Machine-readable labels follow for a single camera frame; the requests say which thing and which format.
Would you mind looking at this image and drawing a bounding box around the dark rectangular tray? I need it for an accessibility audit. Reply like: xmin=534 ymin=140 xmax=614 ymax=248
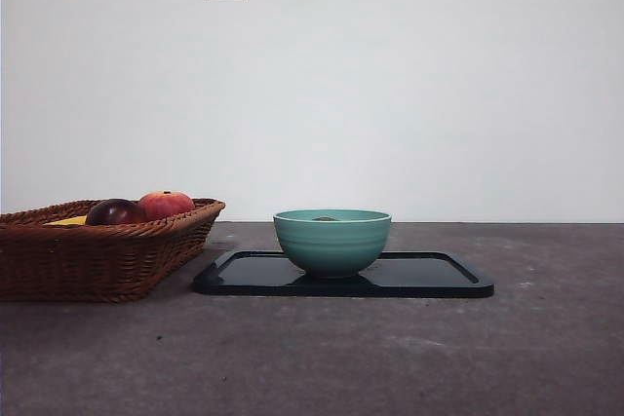
xmin=192 ymin=249 xmax=495 ymax=298

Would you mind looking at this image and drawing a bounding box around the teal bowl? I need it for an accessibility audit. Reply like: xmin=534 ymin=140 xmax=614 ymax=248
xmin=272 ymin=208 xmax=394 ymax=281

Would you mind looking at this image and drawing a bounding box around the dark red plum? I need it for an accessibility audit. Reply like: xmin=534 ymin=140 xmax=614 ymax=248
xmin=85 ymin=198 xmax=148 ymax=226

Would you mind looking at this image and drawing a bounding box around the yellow banana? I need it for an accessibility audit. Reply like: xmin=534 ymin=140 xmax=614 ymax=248
xmin=46 ymin=214 xmax=89 ymax=227

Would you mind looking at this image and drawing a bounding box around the red apple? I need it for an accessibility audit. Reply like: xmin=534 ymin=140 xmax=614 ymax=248
xmin=136 ymin=190 xmax=196 ymax=221

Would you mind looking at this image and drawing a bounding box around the brown wicker basket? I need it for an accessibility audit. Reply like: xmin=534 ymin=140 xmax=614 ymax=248
xmin=0 ymin=198 xmax=226 ymax=304

